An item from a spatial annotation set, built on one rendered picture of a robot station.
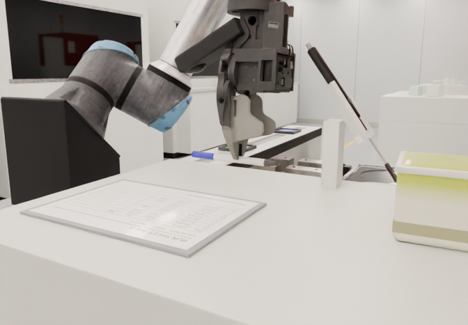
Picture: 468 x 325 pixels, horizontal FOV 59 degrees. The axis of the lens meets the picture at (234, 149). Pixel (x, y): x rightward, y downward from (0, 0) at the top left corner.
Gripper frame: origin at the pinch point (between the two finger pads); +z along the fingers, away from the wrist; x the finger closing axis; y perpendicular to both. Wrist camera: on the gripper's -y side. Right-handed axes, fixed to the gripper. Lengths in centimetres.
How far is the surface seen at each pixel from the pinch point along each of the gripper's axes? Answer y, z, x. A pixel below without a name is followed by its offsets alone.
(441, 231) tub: 27.5, 2.0, -14.9
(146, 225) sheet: 3.3, 4.1, -22.7
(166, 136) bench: -296, 58, 368
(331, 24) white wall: -218, -144, 808
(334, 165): 15.0, 0.2, -1.5
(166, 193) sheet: -1.3, 3.8, -13.9
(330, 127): 14.2, -4.5, -1.7
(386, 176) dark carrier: 16.3, 7.9, 35.7
